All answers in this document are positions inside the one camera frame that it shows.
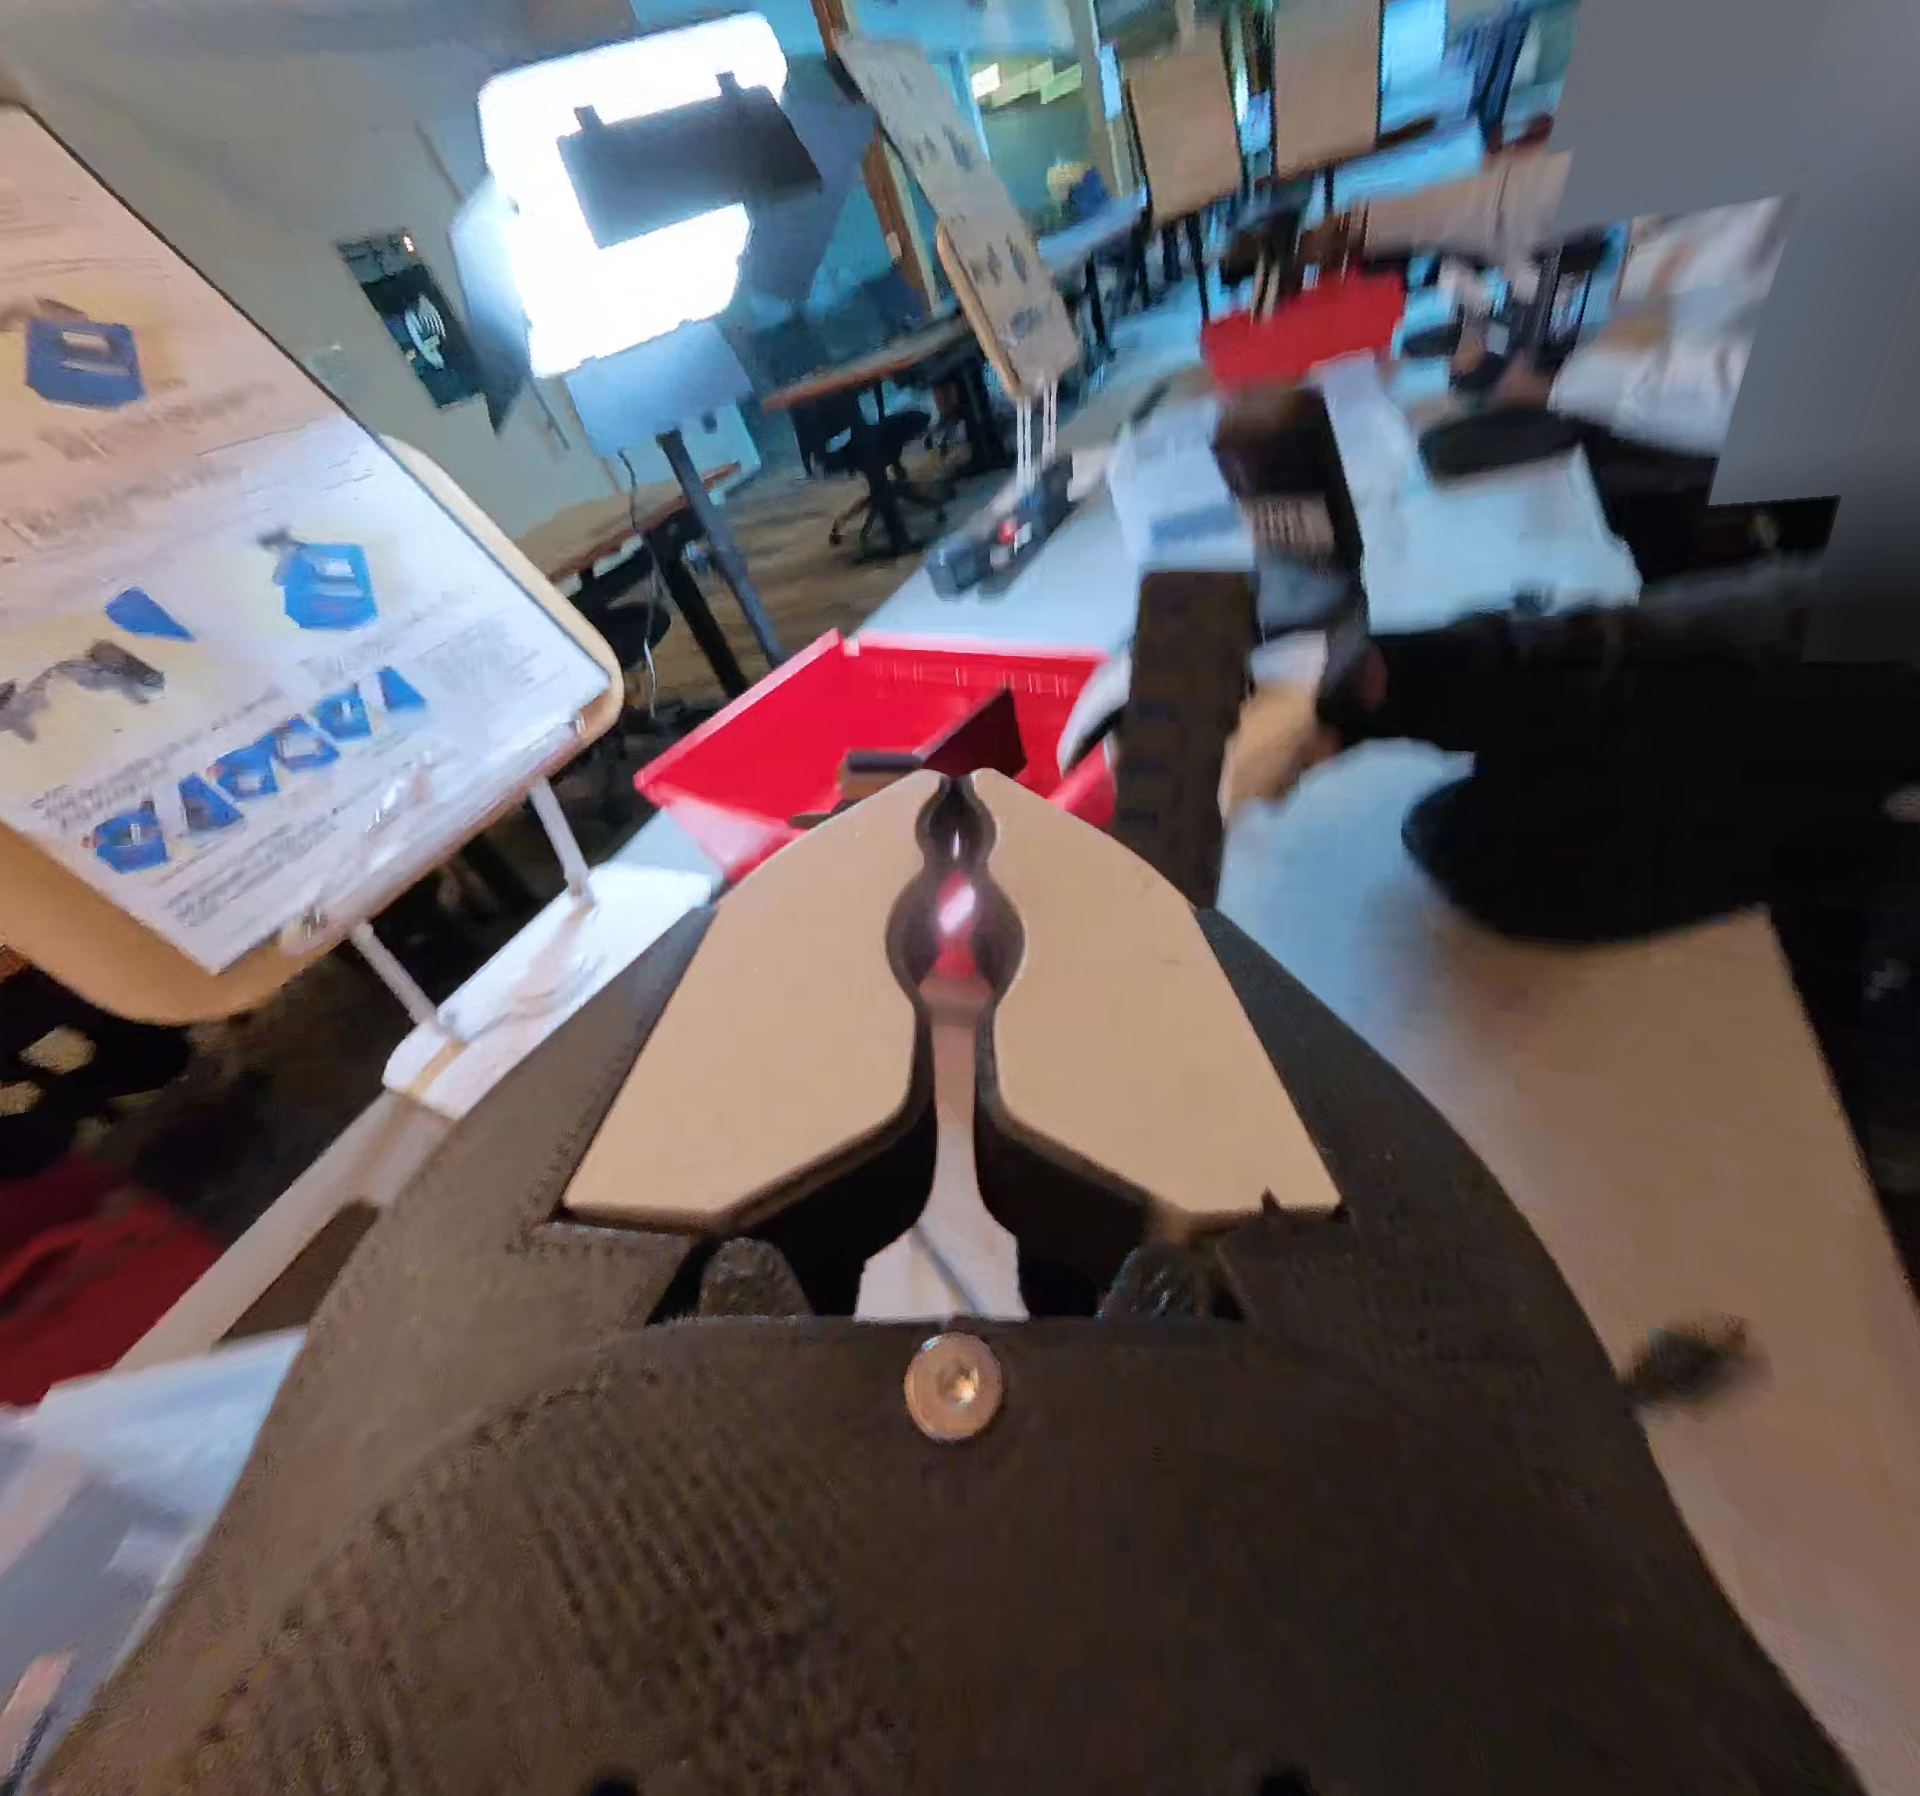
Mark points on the black bin divider panel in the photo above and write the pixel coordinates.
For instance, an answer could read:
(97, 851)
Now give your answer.
(976, 738)

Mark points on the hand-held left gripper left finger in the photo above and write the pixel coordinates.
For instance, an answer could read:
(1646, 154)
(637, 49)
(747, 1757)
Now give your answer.
(766, 1060)

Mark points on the black device with red light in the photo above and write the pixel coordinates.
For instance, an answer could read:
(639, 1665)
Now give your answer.
(1005, 528)

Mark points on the red plastic crate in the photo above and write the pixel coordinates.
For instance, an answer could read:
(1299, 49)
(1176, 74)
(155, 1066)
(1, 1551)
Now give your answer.
(1306, 326)

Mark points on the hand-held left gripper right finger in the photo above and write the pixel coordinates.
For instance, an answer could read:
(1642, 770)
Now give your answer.
(1156, 1047)

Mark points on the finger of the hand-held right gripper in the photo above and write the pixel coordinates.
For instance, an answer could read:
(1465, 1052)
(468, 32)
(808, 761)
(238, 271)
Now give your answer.
(1098, 716)
(1275, 746)

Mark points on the tilted clipboard instruction stand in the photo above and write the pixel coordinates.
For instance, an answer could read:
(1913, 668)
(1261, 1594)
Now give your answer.
(976, 220)

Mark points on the red plastic bin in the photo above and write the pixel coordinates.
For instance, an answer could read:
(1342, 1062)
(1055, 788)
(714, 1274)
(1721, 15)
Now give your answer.
(780, 761)

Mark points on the red bag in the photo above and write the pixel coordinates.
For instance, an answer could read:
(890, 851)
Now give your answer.
(91, 1271)

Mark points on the clear plastic bin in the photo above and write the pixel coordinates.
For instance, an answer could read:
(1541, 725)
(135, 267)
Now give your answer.
(105, 1497)

